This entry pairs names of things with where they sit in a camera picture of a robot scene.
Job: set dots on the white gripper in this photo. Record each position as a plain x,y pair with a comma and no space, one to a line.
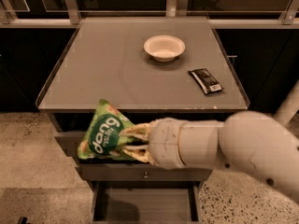
163,143

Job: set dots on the grey drawer cabinet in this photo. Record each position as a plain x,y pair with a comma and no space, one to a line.
106,60

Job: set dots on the white pole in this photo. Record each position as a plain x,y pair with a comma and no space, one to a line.
289,107

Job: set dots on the grey bottom drawer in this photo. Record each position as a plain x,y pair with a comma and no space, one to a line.
146,202

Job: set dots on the grey middle drawer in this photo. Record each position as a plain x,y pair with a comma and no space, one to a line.
132,171

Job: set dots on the green rice chip bag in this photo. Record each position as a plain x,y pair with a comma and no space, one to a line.
102,139

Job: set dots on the black snack bar wrapper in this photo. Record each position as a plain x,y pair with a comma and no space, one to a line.
206,81

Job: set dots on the metal window railing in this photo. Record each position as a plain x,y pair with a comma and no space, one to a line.
220,14

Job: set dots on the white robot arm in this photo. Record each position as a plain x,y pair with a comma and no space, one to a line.
248,142

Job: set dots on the white paper bowl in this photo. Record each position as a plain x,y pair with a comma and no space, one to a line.
164,48

